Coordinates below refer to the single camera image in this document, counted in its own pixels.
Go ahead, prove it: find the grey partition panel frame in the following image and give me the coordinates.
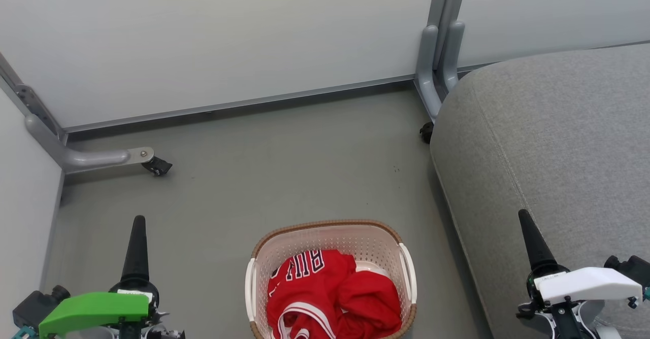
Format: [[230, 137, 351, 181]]
[[0, 52, 68, 143]]

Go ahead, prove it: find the grey double partition post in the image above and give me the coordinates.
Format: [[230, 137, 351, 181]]
[[415, 0, 470, 122]]

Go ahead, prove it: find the red garment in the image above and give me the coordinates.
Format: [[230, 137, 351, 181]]
[[336, 270, 403, 338]]

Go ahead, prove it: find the grey partition foot with plate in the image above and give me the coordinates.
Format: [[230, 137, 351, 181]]
[[25, 114, 155, 174]]

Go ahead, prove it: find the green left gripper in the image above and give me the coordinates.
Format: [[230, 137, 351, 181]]
[[38, 216, 169, 339]]

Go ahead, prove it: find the grey fabric sofa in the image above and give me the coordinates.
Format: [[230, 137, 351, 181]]
[[430, 43, 650, 339]]

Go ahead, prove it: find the red jersey with lettering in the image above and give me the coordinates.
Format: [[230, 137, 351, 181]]
[[267, 249, 357, 339]]

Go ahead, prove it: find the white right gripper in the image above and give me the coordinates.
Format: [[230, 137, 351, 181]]
[[518, 209, 643, 306]]

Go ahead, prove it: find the white garment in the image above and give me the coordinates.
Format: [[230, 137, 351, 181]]
[[354, 261, 393, 280]]

